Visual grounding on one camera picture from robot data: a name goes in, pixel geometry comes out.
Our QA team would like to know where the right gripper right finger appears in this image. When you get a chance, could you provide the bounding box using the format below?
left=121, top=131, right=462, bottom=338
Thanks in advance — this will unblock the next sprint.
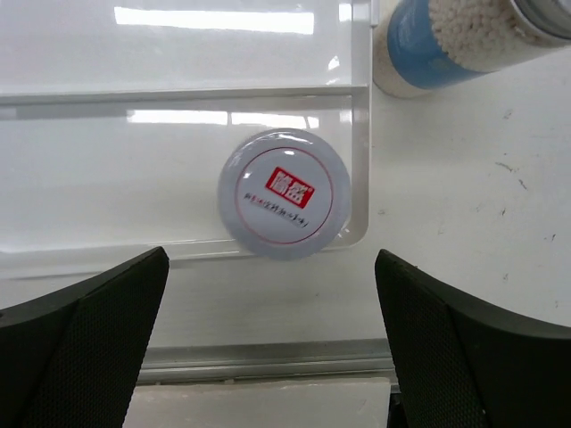
left=375, top=250, right=570, bottom=427

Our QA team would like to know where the orange spice jar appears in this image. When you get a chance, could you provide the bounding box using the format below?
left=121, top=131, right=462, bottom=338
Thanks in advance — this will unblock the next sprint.
left=217, top=128, right=352, bottom=260

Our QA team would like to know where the white divided tray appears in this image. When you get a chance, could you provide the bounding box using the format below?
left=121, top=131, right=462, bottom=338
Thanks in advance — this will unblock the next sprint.
left=1, top=1, right=379, bottom=281

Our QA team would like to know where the right blue label jar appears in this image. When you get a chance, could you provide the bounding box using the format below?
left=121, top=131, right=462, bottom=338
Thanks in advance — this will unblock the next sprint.
left=373, top=1, right=570, bottom=98

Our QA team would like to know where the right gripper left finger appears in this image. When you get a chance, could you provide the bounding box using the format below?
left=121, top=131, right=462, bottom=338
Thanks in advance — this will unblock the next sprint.
left=1, top=247, right=170, bottom=427

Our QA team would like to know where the front aluminium rail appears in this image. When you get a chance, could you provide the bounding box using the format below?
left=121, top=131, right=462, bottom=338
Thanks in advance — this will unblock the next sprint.
left=138, top=339, right=396, bottom=384

